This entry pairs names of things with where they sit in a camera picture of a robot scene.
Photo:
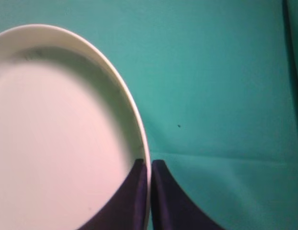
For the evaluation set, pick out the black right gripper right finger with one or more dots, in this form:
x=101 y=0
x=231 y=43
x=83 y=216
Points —
x=171 y=208

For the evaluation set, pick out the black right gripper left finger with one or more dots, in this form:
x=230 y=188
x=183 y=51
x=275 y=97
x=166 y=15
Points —
x=126 y=210

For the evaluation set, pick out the cream round plastic plate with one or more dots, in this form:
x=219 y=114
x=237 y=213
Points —
x=70 y=130

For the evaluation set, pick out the green cloth backdrop and tablecloth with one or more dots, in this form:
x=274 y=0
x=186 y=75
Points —
x=216 y=83

